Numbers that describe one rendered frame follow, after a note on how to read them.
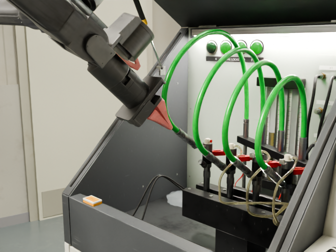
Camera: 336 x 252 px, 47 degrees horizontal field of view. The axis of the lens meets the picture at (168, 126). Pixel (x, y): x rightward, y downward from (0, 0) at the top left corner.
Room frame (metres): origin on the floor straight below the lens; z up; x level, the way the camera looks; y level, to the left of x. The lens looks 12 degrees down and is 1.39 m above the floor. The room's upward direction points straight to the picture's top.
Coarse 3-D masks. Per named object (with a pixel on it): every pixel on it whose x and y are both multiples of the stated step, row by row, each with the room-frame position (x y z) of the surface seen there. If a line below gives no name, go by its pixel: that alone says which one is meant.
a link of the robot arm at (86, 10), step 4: (72, 0) 0.84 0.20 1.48; (76, 0) 0.84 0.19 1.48; (80, 0) 0.86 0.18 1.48; (84, 0) 0.88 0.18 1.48; (88, 0) 0.88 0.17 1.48; (76, 4) 0.84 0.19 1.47; (80, 4) 0.85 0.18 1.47; (84, 4) 0.86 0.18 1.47; (88, 4) 0.88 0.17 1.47; (80, 8) 0.84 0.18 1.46; (84, 8) 0.85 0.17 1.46; (88, 8) 0.86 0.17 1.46; (84, 12) 0.85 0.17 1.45; (88, 12) 0.85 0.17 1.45
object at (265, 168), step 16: (288, 80) 0.87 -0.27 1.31; (272, 96) 0.82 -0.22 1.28; (304, 96) 0.94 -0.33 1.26; (304, 112) 0.95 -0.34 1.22; (256, 128) 0.80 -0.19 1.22; (304, 128) 0.95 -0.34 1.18; (256, 144) 0.79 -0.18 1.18; (304, 144) 0.95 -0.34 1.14; (256, 160) 0.80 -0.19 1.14; (272, 176) 0.83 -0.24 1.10
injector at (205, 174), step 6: (204, 144) 1.05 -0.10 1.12; (210, 144) 1.05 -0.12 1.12; (210, 150) 1.05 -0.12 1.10; (198, 162) 1.04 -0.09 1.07; (204, 162) 1.04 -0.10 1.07; (210, 162) 1.05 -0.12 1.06; (204, 168) 1.06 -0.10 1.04; (204, 174) 1.05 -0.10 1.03; (204, 180) 1.06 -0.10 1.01; (204, 186) 1.06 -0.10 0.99
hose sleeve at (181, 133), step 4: (176, 132) 0.96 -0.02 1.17; (180, 132) 0.97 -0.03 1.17; (184, 132) 0.98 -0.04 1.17; (180, 136) 0.97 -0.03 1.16; (184, 136) 0.98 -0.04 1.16; (188, 136) 0.99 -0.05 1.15; (184, 140) 0.99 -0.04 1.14; (188, 140) 0.99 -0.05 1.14; (192, 140) 1.00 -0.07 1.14; (192, 144) 1.01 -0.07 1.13
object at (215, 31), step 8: (208, 32) 1.05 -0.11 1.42; (216, 32) 1.07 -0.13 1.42; (224, 32) 1.10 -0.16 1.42; (192, 40) 1.00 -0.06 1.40; (232, 40) 1.13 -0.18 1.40; (184, 48) 0.98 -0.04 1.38; (176, 56) 0.97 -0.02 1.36; (240, 56) 1.17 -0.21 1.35; (176, 64) 0.96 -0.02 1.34; (168, 72) 0.94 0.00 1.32; (168, 80) 0.94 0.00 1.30; (248, 96) 1.20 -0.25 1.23; (248, 104) 1.20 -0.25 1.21; (248, 112) 1.20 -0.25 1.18; (248, 120) 1.20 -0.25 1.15; (176, 128) 0.96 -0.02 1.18
